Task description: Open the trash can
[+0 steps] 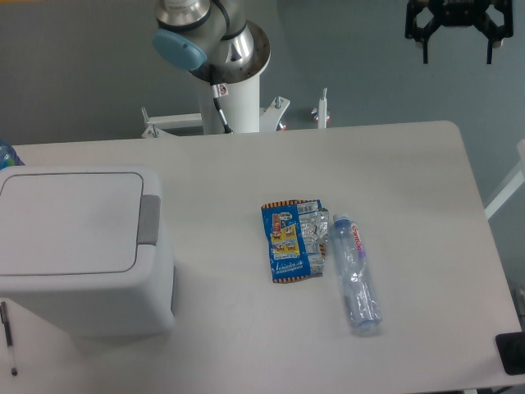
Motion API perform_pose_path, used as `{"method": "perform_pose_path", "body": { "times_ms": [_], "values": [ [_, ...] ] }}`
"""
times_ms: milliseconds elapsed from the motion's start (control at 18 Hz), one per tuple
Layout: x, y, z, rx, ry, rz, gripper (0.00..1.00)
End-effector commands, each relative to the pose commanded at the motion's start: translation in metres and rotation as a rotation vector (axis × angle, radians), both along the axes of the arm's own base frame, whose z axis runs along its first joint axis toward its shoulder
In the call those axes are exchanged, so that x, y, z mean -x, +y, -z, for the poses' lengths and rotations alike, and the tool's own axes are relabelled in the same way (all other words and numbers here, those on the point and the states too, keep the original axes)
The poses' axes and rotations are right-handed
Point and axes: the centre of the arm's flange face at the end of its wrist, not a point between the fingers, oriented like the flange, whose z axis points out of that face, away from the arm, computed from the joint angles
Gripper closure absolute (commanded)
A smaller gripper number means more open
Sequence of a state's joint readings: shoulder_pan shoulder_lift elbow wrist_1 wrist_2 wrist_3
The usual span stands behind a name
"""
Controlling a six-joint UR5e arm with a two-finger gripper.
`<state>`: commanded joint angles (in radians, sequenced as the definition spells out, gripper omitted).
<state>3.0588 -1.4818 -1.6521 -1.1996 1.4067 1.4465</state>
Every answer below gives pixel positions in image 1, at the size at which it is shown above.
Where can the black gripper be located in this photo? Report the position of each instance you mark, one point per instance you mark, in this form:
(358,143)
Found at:
(459,13)

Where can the white push-lid trash can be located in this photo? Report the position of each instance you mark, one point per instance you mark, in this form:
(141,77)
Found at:
(86,248)

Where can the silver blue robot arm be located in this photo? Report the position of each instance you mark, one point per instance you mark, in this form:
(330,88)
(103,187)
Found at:
(197,35)

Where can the clear plastic water bottle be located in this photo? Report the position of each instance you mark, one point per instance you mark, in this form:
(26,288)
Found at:
(356,283)

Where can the blue snack wrapper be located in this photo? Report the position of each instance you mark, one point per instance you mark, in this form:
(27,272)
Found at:
(296,232)

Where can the black device at table corner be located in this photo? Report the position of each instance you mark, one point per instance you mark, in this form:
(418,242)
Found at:
(511,349)

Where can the black white pen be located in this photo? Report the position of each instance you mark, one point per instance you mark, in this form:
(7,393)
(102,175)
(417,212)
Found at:
(8,335)

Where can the white frame at right edge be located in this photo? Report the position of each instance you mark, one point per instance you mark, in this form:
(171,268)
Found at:
(508,186)

